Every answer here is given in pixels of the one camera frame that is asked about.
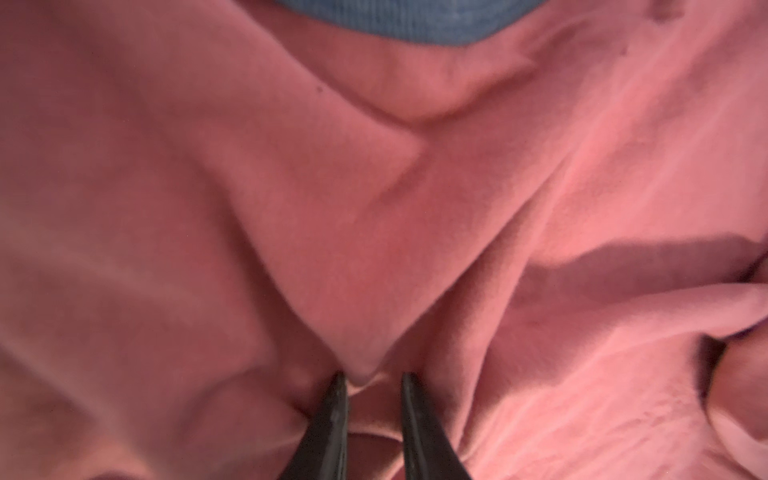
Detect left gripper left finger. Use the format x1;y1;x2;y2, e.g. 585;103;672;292
279;372;349;480

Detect dusty red tank top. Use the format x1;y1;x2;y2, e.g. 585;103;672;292
1;1;767;479

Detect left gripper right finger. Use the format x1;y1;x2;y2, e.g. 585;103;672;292
401;373;471;480

